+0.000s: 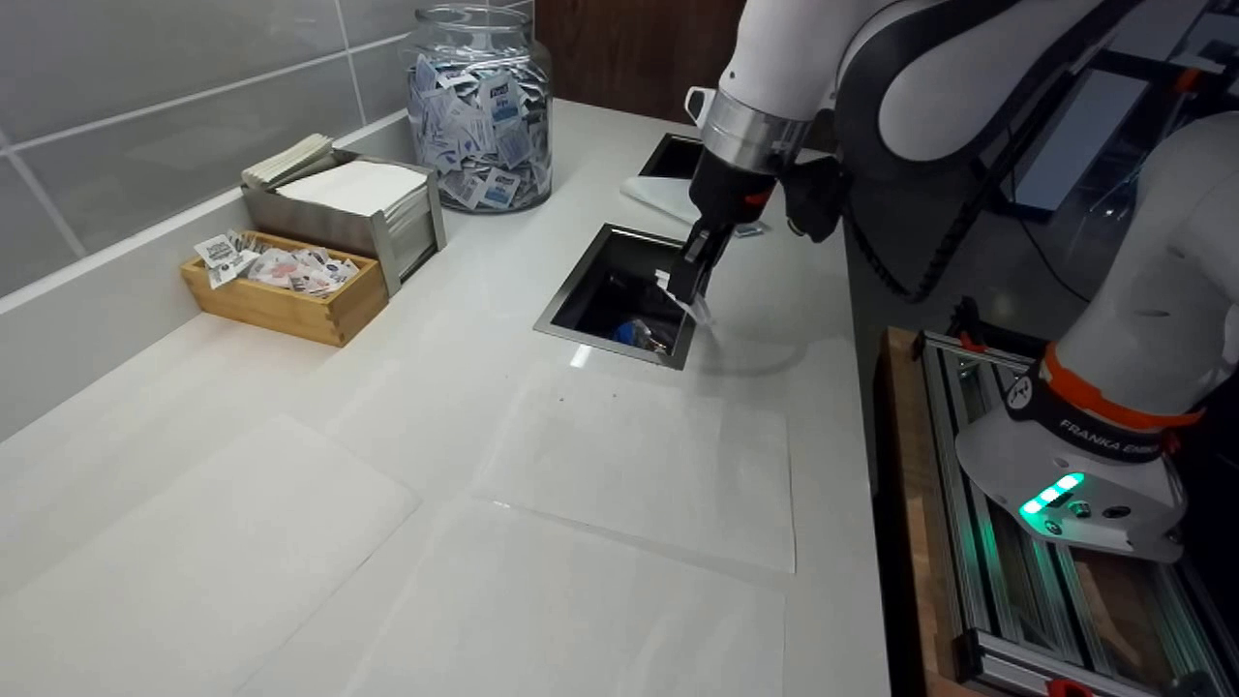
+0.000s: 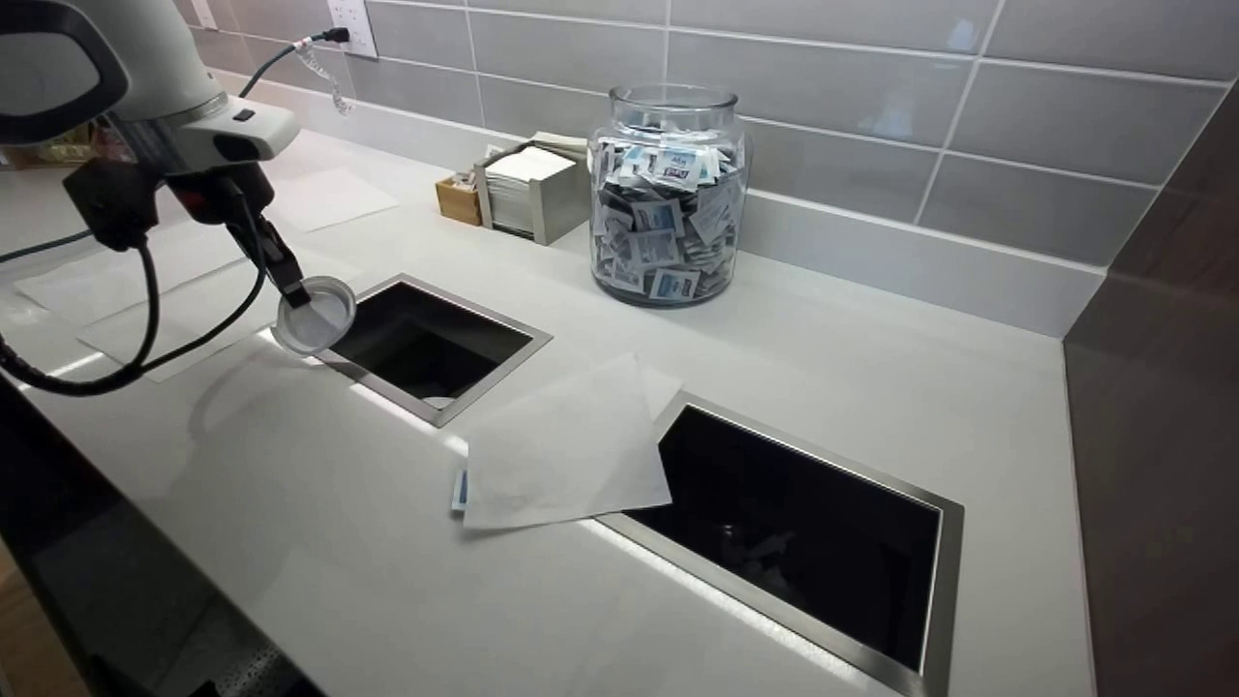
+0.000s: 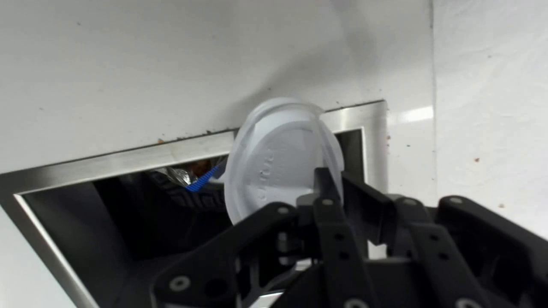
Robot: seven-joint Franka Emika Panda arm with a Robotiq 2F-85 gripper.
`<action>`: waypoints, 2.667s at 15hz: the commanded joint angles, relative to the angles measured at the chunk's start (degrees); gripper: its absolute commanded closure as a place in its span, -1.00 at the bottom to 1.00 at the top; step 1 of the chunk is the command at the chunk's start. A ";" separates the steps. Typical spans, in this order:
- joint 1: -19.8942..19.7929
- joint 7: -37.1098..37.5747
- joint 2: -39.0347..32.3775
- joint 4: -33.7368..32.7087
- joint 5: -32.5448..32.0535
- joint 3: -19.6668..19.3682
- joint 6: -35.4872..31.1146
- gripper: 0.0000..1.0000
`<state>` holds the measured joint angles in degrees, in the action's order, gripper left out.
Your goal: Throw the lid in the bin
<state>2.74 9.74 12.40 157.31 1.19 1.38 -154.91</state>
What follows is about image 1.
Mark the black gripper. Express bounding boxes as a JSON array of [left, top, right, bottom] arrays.
[[672, 152, 787, 312]]

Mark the steel-rimmed countertop bin opening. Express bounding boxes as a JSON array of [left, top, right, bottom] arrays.
[[535, 221, 718, 378]]

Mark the white tray with black opening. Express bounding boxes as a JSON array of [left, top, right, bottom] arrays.
[[619, 128, 779, 239]]

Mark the glass jar of packets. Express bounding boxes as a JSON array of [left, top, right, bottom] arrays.
[[403, 0, 558, 217]]

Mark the wooden platform board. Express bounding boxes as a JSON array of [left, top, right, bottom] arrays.
[[885, 325, 991, 697]]

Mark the tablet screen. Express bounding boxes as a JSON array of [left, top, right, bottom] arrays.
[[1004, 54, 1171, 217]]

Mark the wooden box of packets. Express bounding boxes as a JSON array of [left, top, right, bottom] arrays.
[[178, 228, 391, 353]]

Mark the clear rectangular counter sheet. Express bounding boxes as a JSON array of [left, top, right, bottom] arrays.
[[0, 410, 422, 697]]

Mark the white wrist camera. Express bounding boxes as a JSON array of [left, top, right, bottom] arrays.
[[682, 82, 718, 128]]

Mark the aluminium profile frame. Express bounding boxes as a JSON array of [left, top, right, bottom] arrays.
[[916, 325, 1239, 697]]

